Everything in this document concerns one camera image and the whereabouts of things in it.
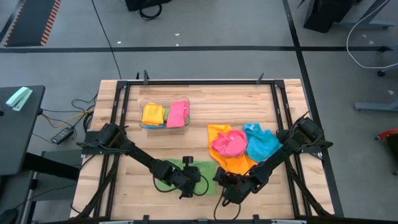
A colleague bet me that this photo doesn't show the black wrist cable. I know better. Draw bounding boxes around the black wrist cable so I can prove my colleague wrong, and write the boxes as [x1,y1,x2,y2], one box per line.
[152,173,210,197]
[213,186,242,221]

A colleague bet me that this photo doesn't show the grey desk foot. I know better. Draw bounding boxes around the grey desk foot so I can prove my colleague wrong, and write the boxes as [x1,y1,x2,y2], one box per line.
[354,101,398,113]

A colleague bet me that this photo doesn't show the red object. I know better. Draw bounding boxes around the red object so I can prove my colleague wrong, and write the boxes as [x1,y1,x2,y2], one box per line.
[374,127,398,141]

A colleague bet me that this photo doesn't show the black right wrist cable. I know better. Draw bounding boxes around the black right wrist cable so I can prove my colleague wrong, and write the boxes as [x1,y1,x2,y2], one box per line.
[213,186,242,221]

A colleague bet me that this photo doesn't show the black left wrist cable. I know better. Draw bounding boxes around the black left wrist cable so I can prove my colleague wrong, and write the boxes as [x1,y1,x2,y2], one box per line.
[152,173,210,197]

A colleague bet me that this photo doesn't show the black box on floor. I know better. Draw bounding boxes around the black box on floor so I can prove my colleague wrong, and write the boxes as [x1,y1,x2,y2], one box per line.
[124,0,172,12]

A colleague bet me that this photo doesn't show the black mat with orange edge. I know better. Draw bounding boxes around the black mat with orange edge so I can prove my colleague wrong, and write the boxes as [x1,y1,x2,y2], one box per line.
[2,0,62,48]

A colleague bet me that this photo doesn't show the orange microfiber towel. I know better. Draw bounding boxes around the orange microfiber towel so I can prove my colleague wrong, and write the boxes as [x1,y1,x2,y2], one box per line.
[207,123,259,175]

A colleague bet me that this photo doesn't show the yellow cable beside table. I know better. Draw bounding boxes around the yellow cable beside table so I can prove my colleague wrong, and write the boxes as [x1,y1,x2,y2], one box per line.
[42,108,95,129]

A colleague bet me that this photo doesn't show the mint green stapler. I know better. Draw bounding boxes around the mint green stapler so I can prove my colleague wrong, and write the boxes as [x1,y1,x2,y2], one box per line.
[5,86,34,112]

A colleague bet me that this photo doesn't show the clear plastic bin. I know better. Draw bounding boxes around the clear plastic bin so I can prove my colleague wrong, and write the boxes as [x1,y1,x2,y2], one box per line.
[139,96,191,131]

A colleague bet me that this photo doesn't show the grey desk frame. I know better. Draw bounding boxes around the grey desk frame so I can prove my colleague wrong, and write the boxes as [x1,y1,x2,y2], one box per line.
[338,0,396,30]

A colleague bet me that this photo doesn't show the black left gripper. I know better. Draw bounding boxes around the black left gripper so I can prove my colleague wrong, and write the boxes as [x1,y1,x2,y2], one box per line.
[170,156,202,200]

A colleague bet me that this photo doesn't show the black cable loop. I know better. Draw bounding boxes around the black cable loop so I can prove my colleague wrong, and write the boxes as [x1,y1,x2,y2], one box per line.
[138,3,163,21]

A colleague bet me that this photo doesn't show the thin black floor cable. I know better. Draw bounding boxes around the thin black floor cable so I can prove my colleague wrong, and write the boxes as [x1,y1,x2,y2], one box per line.
[91,0,123,80]

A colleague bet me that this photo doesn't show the dark grey round object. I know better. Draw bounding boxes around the dark grey round object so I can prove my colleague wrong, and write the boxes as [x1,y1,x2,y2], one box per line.
[0,208,19,224]

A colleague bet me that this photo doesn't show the white floor cable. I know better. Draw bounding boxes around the white floor cable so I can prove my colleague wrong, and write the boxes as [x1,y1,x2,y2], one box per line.
[346,0,398,70]

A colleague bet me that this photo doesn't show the black power adapter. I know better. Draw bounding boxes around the black power adapter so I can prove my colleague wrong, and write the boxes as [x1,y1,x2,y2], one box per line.
[50,126,75,146]

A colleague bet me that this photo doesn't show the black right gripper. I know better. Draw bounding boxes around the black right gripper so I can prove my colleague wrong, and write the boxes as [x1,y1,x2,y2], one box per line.
[213,166,259,206]

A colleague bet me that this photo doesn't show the orange towel with white label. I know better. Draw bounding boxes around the orange towel with white label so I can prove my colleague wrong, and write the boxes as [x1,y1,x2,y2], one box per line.
[141,102,166,126]

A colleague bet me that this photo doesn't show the black side table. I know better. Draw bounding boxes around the black side table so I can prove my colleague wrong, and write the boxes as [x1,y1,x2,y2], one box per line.
[0,85,47,177]

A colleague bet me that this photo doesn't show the black computer case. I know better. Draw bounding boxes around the black computer case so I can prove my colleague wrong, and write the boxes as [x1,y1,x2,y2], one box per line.
[303,0,363,34]

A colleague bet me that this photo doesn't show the black cable beside table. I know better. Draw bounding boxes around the black cable beside table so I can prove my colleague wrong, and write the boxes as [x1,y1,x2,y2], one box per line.
[70,92,99,113]

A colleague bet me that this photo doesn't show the pink microfiber towel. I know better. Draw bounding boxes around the pink microfiber towel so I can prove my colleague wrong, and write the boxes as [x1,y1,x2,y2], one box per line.
[211,129,249,159]
[166,100,190,129]

